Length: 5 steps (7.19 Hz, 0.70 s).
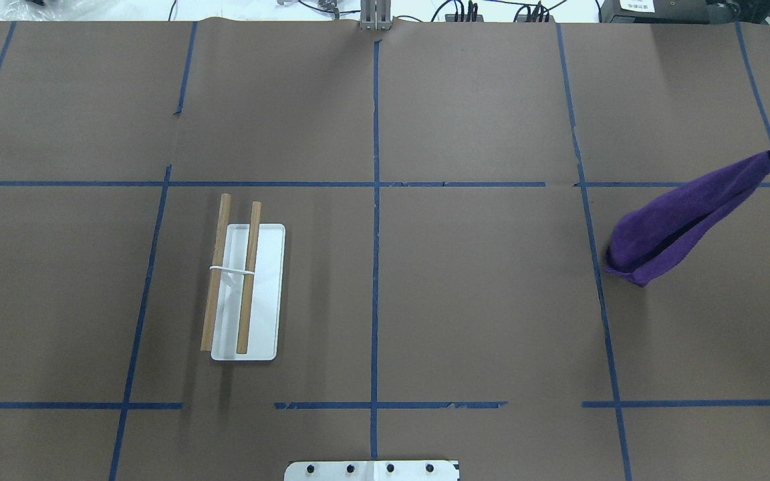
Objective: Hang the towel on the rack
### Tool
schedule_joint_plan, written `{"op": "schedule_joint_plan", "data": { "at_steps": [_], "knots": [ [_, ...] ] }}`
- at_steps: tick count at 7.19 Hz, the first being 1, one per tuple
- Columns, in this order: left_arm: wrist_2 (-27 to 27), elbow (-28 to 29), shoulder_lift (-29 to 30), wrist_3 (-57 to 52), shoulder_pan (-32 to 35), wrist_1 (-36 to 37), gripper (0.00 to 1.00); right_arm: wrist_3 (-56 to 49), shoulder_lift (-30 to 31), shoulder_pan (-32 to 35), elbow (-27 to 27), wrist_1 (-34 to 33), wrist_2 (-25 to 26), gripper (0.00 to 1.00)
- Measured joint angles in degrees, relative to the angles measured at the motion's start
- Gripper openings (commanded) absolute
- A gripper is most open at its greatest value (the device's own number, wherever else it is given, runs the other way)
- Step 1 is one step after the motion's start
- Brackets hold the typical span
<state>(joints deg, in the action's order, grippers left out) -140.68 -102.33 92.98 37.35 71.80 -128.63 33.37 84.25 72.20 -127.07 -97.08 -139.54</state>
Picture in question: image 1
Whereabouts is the wooden rack rod outer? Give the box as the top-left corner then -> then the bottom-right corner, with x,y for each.
201,194 -> 232,352

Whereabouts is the wooden rack rod inner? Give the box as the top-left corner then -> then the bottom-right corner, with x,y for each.
235,201 -> 262,354

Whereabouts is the wooden rack rod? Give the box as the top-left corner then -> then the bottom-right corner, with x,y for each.
201,194 -> 232,352
235,201 -> 262,354

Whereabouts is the white camera stand base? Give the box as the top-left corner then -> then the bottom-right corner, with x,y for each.
283,460 -> 461,480

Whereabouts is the white towel rack base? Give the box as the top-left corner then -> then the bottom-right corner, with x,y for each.
211,223 -> 286,361

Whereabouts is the aluminium frame post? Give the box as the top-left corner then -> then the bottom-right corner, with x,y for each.
360,0 -> 393,31

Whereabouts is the purple towel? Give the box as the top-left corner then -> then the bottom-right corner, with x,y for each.
604,150 -> 770,287

